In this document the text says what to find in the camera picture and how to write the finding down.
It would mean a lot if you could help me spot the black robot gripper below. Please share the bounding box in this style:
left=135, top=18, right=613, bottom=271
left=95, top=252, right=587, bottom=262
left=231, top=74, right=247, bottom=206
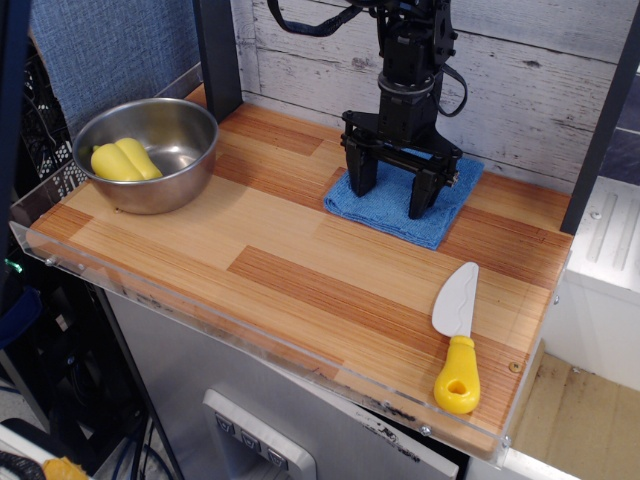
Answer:
left=342, top=84, right=462, bottom=220

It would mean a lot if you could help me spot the blue cloth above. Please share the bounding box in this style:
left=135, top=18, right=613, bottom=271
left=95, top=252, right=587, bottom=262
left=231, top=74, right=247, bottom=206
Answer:
left=324, top=158, right=484, bottom=250

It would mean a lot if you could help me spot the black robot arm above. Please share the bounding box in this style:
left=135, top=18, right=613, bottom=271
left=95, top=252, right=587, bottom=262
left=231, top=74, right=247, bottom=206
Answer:
left=342, top=1, right=462, bottom=219

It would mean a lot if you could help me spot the white yellow toy knife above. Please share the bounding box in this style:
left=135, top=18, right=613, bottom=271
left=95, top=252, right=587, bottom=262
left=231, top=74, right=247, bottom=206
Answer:
left=432, top=262, right=481, bottom=414

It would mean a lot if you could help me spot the stainless steel bowl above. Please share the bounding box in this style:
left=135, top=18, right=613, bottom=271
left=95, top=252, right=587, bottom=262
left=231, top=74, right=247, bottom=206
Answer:
left=73, top=98, right=218, bottom=214

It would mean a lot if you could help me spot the clear acrylic table guard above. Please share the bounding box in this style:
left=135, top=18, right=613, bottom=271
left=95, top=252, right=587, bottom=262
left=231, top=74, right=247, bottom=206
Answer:
left=8, top=64, right=573, bottom=469

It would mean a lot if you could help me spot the white ribbed box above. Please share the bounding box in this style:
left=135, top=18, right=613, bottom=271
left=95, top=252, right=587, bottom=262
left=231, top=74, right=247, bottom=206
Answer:
left=541, top=177, right=639, bottom=390

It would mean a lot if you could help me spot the yellow toy pepper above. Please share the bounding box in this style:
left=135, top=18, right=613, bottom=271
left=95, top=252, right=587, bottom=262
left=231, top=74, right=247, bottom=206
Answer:
left=91, top=138, right=163, bottom=181

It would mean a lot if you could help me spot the stainless steel cabinet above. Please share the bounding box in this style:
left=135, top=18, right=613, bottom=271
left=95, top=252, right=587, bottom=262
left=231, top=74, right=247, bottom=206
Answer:
left=106, top=293, right=468, bottom=479

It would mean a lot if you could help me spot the grey control panel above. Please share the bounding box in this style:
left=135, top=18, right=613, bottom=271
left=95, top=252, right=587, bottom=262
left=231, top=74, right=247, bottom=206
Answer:
left=202, top=389, right=317, bottom=479

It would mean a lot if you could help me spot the blue fabric panel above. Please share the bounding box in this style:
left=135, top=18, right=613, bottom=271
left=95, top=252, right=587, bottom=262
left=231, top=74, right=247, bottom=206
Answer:
left=30, top=0, right=200, bottom=136

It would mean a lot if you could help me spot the black plastic crate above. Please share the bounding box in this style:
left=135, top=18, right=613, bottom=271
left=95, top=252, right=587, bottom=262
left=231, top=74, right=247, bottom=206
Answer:
left=15, top=44, right=77, bottom=198

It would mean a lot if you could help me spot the yellow crumpled object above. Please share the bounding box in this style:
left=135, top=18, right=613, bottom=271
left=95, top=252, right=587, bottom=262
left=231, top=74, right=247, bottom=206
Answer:
left=42, top=457, right=89, bottom=480

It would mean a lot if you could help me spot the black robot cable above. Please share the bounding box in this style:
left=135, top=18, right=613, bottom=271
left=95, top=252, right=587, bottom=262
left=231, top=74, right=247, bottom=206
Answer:
left=266, top=0, right=469, bottom=119

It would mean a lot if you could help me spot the right black vertical post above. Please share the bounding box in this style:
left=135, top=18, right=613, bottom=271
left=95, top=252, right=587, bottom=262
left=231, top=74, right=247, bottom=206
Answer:
left=560, top=1, right=639, bottom=235

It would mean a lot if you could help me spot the black vertical post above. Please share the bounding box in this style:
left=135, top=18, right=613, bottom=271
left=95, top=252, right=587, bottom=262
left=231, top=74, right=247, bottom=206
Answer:
left=560, top=1, right=639, bottom=235
left=193, top=0, right=243, bottom=122

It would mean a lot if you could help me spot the left black vertical post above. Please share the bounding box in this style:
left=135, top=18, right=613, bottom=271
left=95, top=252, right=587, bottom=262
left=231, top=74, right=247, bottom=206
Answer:
left=193, top=0, right=243, bottom=122

